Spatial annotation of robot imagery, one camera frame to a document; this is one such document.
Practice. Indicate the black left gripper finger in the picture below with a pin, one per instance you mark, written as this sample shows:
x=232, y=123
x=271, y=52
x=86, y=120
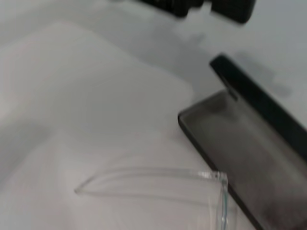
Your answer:
x=232, y=9
x=172, y=7

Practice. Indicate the black glasses case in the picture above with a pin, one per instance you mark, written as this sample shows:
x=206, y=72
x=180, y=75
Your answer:
x=251, y=143

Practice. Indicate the clear white glasses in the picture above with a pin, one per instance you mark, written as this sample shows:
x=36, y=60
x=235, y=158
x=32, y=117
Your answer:
x=207, y=175

